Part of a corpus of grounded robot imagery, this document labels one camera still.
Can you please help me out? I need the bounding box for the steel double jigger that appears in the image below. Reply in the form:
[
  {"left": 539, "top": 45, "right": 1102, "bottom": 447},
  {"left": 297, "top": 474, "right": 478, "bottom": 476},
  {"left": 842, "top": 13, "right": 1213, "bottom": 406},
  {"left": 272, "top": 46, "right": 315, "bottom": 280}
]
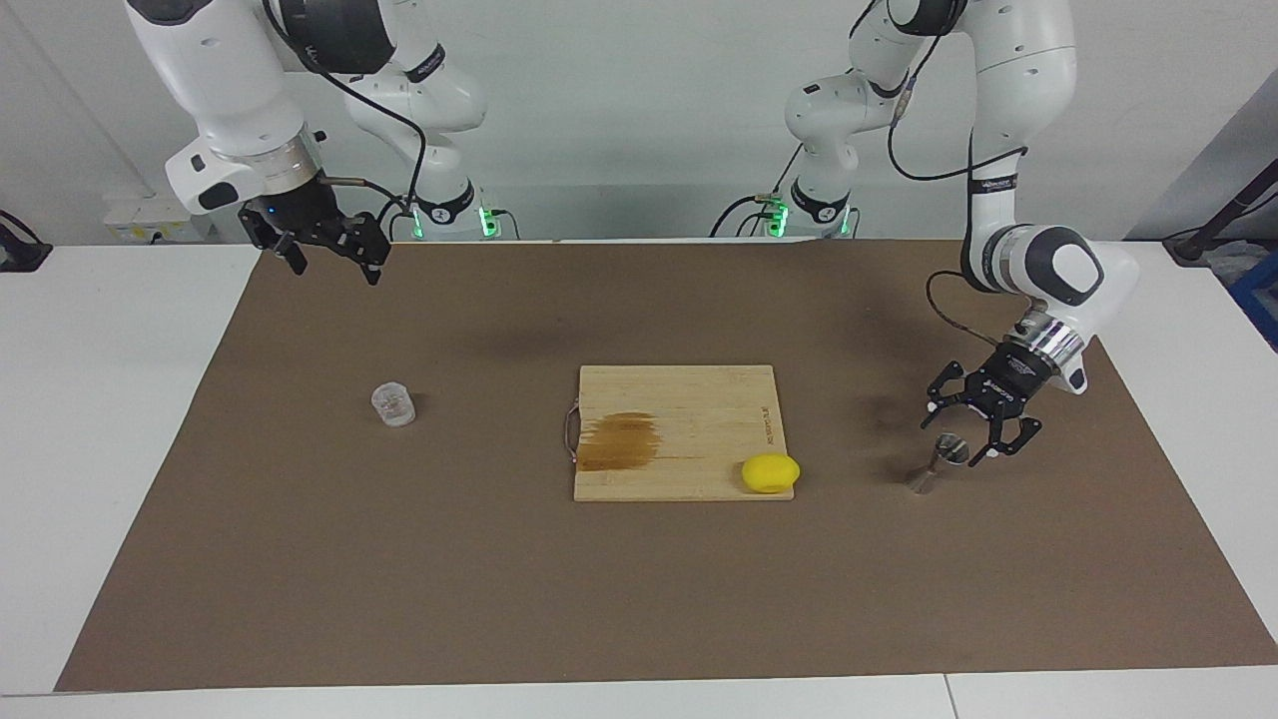
[{"left": 907, "top": 433, "right": 971, "bottom": 497}]

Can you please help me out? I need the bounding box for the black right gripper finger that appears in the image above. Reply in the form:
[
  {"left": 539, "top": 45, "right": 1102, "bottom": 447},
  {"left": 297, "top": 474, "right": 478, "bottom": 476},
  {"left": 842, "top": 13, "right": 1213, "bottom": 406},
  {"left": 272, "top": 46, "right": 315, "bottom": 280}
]
[
  {"left": 333, "top": 214, "right": 393, "bottom": 289},
  {"left": 261, "top": 229, "right": 310, "bottom": 277}
]

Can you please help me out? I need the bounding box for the black stand with pole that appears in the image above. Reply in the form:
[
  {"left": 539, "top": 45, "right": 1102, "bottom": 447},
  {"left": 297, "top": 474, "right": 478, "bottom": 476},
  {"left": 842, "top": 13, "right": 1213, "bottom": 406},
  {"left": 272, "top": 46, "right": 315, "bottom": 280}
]
[{"left": 1163, "top": 158, "right": 1278, "bottom": 267}]

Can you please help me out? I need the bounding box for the small clear plastic cup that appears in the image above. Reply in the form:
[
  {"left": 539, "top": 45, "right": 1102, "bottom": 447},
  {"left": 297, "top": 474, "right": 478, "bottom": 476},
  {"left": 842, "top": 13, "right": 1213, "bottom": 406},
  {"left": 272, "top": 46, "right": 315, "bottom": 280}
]
[{"left": 370, "top": 381, "right": 417, "bottom": 429}]

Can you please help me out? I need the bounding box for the white wall power strip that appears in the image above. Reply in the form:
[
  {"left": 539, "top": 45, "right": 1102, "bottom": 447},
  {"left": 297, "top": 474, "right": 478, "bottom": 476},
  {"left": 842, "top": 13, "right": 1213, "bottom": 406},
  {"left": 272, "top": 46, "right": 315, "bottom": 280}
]
[{"left": 103, "top": 193, "right": 217, "bottom": 245}]

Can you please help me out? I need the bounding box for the bamboo cutting board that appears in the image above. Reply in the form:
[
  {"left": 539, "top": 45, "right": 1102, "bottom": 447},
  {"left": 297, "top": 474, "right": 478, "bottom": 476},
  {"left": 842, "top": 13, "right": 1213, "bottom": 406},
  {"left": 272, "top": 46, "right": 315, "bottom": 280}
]
[{"left": 571, "top": 364, "right": 798, "bottom": 503}]

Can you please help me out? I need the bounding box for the black arm base cable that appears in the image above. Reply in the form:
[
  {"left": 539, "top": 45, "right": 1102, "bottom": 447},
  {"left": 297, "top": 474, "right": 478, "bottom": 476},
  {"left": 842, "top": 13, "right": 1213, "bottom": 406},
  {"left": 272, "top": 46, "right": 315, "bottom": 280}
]
[
  {"left": 709, "top": 140, "right": 802, "bottom": 239},
  {"left": 371, "top": 193, "right": 418, "bottom": 243}
]

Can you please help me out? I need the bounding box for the brown table mat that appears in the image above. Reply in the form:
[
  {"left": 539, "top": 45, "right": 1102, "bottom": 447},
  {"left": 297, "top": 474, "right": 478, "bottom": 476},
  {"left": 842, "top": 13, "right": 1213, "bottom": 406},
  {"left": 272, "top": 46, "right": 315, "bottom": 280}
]
[{"left": 55, "top": 240, "right": 1278, "bottom": 692}]

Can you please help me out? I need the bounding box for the yellow lemon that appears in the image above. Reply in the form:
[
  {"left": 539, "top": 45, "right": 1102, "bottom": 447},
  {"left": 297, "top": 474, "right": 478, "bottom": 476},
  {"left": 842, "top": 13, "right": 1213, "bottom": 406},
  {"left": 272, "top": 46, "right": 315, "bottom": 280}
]
[{"left": 740, "top": 452, "right": 803, "bottom": 496}]

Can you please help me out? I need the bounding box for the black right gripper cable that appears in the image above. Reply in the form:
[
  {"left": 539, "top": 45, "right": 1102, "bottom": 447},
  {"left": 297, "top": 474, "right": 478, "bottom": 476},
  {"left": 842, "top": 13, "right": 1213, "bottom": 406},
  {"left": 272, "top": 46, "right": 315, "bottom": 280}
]
[{"left": 262, "top": 0, "right": 431, "bottom": 241}]

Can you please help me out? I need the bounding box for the black left arm base cable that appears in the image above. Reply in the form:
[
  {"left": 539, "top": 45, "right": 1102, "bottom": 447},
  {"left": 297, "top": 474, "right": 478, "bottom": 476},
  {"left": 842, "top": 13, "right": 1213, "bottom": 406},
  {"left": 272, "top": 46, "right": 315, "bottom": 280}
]
[{"left": 709, "top": 140, "right": 802, "bottom": 239}]

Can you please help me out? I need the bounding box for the black clamp on table edge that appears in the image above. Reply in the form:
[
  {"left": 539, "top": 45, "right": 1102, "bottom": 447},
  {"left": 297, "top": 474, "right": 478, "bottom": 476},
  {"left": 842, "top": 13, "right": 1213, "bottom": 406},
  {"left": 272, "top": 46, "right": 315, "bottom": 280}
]
[{"left": 0, "top": 210, "right": 54, "bottom": 274}]

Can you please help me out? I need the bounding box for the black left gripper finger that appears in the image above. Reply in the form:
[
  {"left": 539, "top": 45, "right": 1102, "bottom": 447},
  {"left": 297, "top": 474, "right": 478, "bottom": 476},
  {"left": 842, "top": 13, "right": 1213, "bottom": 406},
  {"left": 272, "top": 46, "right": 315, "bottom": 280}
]
[
  {"left": 970, "top": 411, "right": 1045, "bottom": 470},
  {"left": 922, "top": 359, "right": 987, "bottom": 430}
]

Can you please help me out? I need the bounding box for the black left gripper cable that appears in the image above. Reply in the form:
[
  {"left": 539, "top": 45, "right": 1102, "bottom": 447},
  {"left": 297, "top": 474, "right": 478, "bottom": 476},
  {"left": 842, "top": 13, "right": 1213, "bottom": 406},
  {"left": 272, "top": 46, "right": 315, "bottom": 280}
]
[{"left": 887, "top": 0, "right": 1031, "bottom": 347}]

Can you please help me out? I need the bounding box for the blue crate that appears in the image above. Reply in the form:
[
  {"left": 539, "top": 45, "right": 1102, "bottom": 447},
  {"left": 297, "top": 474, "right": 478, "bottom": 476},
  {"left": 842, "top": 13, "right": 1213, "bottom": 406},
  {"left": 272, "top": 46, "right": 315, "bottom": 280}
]
[{"left": 1228, "top": 250, "right": 1278, "bottom": 353}]

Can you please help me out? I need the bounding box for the black right arm base cable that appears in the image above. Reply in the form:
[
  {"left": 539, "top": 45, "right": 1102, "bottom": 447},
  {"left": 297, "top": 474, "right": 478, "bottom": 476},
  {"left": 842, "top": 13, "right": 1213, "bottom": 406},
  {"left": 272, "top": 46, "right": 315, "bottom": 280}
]
[{"left": 371, "top": 193, "right": 418, "bottom": 243}]

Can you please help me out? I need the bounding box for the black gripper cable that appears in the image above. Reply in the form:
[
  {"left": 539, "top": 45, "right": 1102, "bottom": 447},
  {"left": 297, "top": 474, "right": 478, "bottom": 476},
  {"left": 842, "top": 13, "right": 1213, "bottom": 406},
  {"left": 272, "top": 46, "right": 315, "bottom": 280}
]
[
  {"left": 887, "top": 0, "right": 1031, "bottom": 347},
  {"left": 262, "top": 0, "right": 431, "bottom": 241}
]

